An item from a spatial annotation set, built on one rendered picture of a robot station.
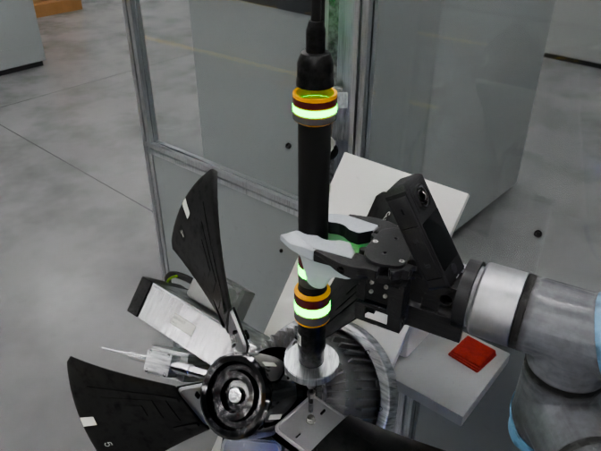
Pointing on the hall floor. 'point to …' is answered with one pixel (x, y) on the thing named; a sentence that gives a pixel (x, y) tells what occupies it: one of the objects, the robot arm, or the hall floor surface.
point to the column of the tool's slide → (342, 60)
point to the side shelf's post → (406, 416)
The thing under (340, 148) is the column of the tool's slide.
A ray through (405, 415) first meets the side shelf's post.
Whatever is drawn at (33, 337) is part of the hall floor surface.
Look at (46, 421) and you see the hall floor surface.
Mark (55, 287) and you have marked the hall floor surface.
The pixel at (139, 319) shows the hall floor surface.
